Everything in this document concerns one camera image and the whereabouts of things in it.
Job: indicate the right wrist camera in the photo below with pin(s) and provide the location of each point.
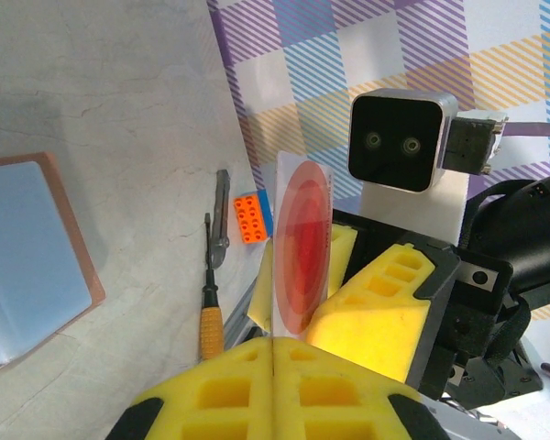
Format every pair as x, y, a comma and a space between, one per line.
394, 137

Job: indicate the grey metal hand tool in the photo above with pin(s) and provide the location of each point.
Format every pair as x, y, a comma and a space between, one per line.
222, 215

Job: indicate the red circle credit card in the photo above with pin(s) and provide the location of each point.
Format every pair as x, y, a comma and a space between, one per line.
302, 238

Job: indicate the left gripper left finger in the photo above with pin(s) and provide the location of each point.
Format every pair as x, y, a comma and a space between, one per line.
220, 403

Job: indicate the blue toy brick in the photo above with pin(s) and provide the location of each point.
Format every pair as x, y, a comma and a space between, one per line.
267, 211

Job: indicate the brown leather card holder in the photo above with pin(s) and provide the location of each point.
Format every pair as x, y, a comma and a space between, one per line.
32, 266

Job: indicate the orange toy brick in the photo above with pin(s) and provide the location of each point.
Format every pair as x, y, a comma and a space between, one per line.
249, 217

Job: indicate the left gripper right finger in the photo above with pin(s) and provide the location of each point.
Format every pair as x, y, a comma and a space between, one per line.
330, 403

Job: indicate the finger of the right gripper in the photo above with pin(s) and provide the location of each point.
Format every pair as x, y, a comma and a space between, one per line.
371, 321
344, 249

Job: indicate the right aluminium side rail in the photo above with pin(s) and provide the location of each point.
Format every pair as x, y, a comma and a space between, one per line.
238, 321

